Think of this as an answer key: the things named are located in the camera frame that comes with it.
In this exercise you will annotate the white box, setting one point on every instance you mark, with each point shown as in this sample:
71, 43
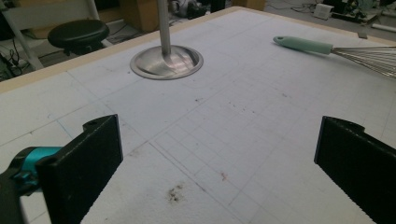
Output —
323, 11

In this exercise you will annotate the white metal frame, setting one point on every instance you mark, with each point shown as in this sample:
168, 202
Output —
28, 21

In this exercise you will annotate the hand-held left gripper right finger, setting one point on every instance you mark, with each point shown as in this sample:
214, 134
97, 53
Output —
358, 161

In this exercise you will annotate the metal stand with round base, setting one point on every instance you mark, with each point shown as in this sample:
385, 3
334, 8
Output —
166, 60

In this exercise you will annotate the wooden cabinet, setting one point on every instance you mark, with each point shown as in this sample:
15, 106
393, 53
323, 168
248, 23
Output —
140, 14

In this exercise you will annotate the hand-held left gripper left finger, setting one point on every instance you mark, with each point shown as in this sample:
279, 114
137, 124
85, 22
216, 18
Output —
84, 168

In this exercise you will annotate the black round stool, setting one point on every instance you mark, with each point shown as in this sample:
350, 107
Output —
77, 34

